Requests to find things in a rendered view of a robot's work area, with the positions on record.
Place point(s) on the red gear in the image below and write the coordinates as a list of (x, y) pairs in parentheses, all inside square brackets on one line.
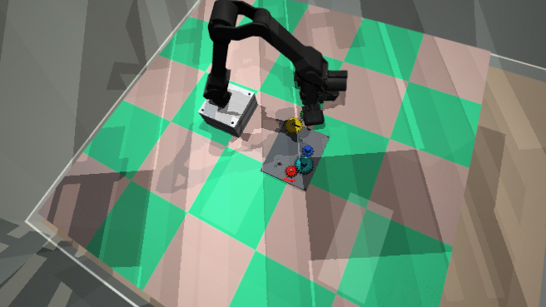
[(291, 173)]

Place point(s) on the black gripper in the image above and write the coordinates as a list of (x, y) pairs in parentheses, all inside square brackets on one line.
[(312, 113)]

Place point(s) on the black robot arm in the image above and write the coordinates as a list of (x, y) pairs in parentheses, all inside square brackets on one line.
[(310, 66)]

